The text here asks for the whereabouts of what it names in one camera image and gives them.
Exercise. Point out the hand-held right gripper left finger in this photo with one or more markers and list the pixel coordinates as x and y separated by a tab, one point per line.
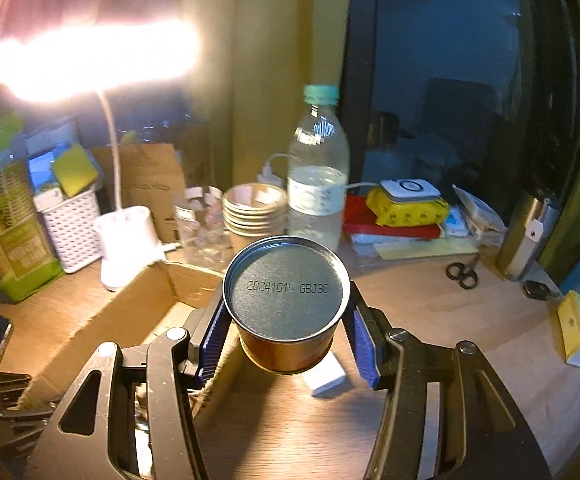
214	335

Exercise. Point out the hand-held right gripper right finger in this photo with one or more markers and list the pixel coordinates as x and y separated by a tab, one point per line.
365	345

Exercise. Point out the red tin can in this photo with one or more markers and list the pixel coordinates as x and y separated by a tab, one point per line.
285	290

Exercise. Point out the cardboard box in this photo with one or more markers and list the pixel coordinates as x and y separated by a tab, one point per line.
99	325

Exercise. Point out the small white box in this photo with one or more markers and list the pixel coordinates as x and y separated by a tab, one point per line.
325	377

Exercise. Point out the printed clear glass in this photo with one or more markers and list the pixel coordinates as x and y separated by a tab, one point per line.
204	230

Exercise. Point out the green paper cup package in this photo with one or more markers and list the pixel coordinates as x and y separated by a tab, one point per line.
14	240

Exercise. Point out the black scissors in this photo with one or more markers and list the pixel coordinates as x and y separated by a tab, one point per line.
462	275

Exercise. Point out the red book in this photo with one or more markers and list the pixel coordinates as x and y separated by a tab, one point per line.
360	215

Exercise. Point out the white desk lamp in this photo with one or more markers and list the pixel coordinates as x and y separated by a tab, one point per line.
124	240

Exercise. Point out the stack of paper cups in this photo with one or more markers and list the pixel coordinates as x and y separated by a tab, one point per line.
255	210

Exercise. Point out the white woven plastic basket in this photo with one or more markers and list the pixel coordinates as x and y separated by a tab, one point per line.
72	235

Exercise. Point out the yellow wipes pack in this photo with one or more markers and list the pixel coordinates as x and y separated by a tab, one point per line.
405	215

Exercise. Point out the clear plastic water bottle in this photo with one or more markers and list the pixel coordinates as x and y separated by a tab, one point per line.
317	190

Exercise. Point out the brown cardboard sheet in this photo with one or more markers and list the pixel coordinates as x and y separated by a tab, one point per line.
149	185

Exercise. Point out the white power bank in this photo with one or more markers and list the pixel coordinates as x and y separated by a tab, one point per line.
410	187

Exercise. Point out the white power adapter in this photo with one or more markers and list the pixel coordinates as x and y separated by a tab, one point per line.
272	172

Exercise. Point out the blue packet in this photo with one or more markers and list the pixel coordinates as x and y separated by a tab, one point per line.
39	170

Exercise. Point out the black car key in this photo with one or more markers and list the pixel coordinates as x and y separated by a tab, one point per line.
537	290

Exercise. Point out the steel thermos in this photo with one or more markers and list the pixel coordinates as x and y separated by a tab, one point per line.
520	240

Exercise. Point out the yellow-green sponge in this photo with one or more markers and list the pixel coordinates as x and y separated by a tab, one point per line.
74	172

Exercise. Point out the olive curtain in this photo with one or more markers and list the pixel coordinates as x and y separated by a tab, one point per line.
270	60

